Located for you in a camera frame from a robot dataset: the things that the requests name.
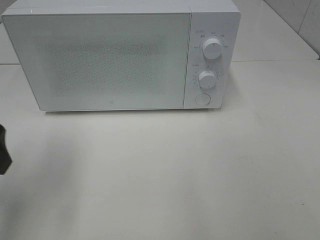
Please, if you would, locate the white microwave door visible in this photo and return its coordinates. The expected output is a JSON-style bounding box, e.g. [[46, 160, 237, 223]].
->
[[3, 13, 191, 112]]

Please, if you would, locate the round white door button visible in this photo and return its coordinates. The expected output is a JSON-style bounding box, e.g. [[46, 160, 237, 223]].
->
[[195, 93, 211, 107]]

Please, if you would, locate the white microwave oven body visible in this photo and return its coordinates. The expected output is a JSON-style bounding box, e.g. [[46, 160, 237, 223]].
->
[[1, 0, 241, 111]]

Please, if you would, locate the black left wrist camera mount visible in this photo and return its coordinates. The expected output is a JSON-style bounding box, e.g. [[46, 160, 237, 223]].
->
[[0, 125, 13, 175]]

